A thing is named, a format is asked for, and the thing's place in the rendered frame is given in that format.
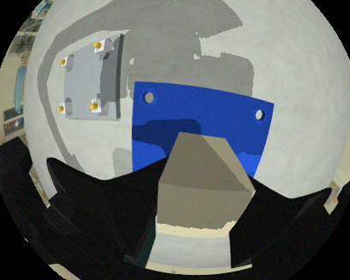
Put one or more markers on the blue plate with beige square handle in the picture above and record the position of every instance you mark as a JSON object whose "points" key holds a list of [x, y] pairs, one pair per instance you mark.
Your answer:
{"points": [[214, 140]]}

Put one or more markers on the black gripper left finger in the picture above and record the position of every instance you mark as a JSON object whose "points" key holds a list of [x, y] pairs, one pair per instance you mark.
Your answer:
{"points": [[127, 204]]}

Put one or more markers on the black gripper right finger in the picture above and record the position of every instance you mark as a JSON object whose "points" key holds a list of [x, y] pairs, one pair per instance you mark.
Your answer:
{"points": [[266, 218]]}

